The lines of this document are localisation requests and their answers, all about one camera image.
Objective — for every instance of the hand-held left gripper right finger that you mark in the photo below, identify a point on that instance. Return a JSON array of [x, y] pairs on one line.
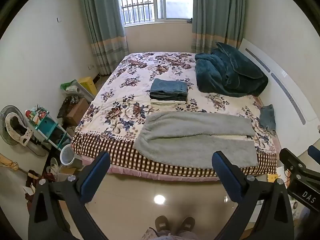
[[226, 177]]

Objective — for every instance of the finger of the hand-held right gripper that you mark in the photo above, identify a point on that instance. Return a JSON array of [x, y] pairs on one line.
[[290, 157], [314, 151]]

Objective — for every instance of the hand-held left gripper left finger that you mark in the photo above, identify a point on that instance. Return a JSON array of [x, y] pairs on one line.
[[96, 177]]

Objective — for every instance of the grey fluffy pants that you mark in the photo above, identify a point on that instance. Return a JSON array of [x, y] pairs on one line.
[[187, 142]]

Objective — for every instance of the folded teal pants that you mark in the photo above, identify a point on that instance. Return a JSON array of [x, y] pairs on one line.
[[168, 86]]

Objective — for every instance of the small yellow box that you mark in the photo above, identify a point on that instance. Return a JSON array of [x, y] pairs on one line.
[[272, 177]]

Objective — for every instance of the white mesh wastebasket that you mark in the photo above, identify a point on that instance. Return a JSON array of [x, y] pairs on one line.
[[67, 155]]

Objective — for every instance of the white slipper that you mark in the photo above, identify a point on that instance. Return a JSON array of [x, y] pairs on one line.
[[54, 166]]

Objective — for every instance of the person's right shoe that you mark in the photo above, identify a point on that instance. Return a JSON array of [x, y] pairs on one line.
[[187, 223]]

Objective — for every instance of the person's shoe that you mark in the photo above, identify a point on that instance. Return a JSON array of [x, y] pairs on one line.
[[187, 223], [162, 223]]

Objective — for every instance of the white bed headboard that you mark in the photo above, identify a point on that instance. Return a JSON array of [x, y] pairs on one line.
[[282, 97]]

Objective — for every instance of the brown cardboard box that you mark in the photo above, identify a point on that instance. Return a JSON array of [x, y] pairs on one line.
[[78, 110]]

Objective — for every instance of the teal storage shelf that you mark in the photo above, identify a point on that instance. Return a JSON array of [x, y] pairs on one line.
[[47, 126]]

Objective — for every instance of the person's left shoe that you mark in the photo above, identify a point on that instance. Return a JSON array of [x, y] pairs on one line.
[[162, 223]]

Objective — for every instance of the folded white clothing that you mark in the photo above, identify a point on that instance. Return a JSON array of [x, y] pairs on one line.
[[167, 102]]

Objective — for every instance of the green plastic bag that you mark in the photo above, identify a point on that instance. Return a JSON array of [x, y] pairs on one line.
[[70, 85]]

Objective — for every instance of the folded dark clothing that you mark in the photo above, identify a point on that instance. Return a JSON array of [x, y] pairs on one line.
[[167, 98]]

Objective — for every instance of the teal plush blanket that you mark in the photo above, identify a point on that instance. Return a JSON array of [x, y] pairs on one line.
[[225, 75]]

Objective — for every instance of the white standing fan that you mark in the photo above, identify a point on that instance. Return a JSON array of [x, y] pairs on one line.
[[7, 120]]

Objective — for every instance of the teal striped curtain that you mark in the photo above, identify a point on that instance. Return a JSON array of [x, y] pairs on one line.
[[217, 12], [105, 25]]

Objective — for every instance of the barred window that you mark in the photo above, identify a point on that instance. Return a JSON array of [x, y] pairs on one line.
[[155, 0]]

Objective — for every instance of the white wall socket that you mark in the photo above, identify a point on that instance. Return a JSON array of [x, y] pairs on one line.
[[90, 67]]

